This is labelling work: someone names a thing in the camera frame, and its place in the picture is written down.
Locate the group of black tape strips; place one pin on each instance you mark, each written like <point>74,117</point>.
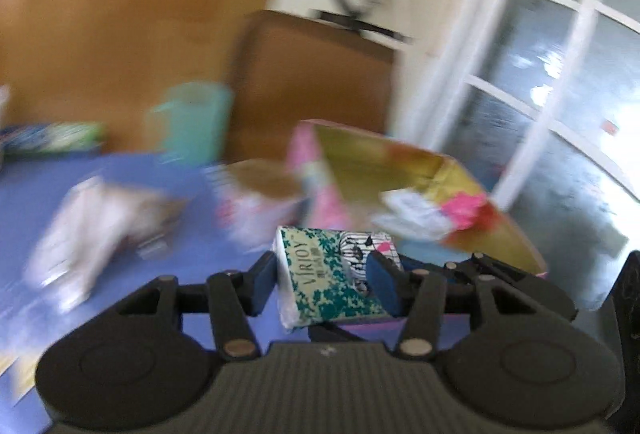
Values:
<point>360,19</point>

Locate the pink biscuit tin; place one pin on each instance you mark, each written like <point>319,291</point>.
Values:
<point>330,199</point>

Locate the green printed tissue pack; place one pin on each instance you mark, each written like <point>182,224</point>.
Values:
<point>320,279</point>

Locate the brown woven chair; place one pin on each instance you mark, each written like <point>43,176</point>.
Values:
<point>310,79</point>

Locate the blue printed tablecloth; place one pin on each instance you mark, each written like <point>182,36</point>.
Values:
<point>160,279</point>

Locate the teal plastic cup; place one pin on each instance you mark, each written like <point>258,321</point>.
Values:
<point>195,124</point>

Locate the red white tin can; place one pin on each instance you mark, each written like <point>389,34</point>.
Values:
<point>250,209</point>

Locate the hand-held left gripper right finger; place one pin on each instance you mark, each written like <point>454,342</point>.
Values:
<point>385,284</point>

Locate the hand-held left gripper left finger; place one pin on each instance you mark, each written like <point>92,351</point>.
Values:
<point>262,284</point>

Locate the clear cotton swab container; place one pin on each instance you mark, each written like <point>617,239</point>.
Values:
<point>90,234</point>

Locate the toothpaste box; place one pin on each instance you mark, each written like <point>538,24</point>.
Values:
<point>55,138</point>

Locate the wood pattern sheet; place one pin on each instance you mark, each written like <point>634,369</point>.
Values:
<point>125,14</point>

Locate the pink knitted cloth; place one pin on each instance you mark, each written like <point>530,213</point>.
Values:
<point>465,209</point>

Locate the white framed glass door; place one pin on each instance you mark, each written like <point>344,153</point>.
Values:
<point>550,39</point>

